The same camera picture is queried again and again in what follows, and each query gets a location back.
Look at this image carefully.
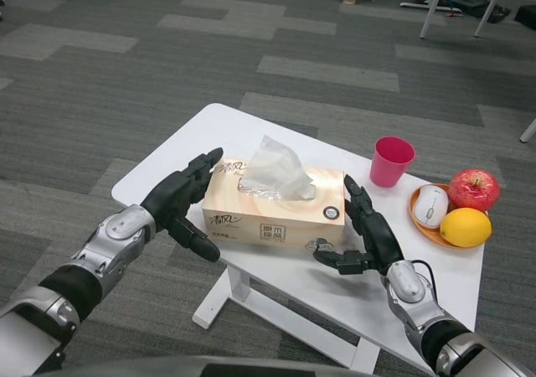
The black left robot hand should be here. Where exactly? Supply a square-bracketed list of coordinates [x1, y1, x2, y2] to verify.
[140, 146, 224, 263]

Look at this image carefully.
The yellow lemon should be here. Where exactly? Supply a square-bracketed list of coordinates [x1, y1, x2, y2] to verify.
[439, 208, 492, 248]

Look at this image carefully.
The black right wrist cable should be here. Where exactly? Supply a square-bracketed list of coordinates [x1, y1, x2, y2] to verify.
[412, 259, 439, 307]

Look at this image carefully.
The black duffel bag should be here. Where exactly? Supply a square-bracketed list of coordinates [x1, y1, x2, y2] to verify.
[513, 4, 536, 30]

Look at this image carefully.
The red apple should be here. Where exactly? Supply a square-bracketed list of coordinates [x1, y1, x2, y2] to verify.
[448, 168, 502, 213]

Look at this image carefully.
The white office desk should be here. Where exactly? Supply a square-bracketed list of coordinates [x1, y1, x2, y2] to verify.
[418, 0, 536, 39]

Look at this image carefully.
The white computer mouse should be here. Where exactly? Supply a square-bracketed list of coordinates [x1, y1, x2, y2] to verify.
[414, 184, 450, 230]

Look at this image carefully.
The white table leg frame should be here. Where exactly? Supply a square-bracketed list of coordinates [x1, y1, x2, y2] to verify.
[191, 263, 381, 376]

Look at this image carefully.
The pink plastic cup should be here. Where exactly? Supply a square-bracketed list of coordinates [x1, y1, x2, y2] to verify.
[369, 136, 416, 189]

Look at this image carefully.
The orange plate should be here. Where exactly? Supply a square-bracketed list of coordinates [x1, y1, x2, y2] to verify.
[409, 183, 491, 249]

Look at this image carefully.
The white slanted desk leg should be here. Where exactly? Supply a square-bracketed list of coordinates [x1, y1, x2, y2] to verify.
[518, 116, 536, 143]

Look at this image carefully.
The beige tissue box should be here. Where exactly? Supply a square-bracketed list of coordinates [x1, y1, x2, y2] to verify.
[201, 133, 347, 252]

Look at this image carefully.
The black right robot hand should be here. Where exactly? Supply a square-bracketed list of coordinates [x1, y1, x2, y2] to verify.
[312, 174, 405, 276]

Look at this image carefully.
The black flat equipment case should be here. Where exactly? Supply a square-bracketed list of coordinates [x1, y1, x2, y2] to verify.
[450, 0, 512, 24]

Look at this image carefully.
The silver robot chest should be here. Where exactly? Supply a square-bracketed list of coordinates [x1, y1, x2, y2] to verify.
[41, 354, 365, 377]

